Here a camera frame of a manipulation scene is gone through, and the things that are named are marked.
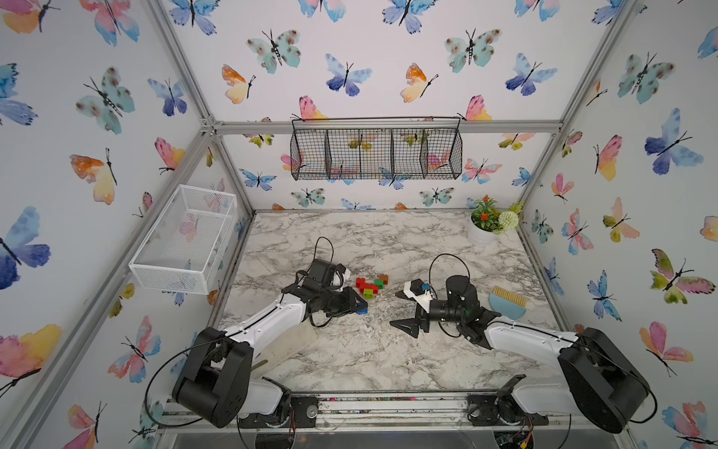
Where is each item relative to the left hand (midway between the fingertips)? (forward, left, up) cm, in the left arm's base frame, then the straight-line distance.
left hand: (367, 304), depth 84 cm
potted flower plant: (+28, -42, +4) cm, 51 cm away
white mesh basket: (+18, +56, +10) cm, 59 cm away
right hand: (-3, -9, +5) cm, 10 cm away
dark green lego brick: (+11, -5, -7) cm, 14 cm away
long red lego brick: (+11, 0, -8) cm, 14 cm away
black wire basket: (+49, -4, +21) cm, 53 cm away
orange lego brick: (+13, -7, -8) cm, 17 cm away
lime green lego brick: (+8, -1, -8) cm, 11 cm away
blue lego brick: (-2, +1, -1) cm, 2 cm away
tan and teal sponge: (+4, -46, -9) cm, 48 cm away
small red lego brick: (+12, +2, -7) cm, 14 cm away
